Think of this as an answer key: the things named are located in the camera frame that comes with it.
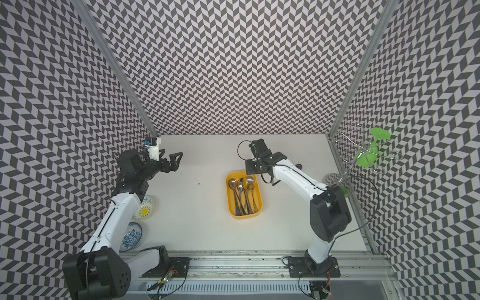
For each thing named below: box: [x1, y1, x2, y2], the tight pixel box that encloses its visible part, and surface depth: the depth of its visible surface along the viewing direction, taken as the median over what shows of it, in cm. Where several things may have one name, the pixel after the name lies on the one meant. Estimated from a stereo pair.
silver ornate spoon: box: [238, 185, 244, 215], surface depth 95 cm
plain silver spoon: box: [246, 175, 255, 212], surface depth 98 cm
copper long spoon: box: [228, 178, 239, 216], surface depth 97 cm
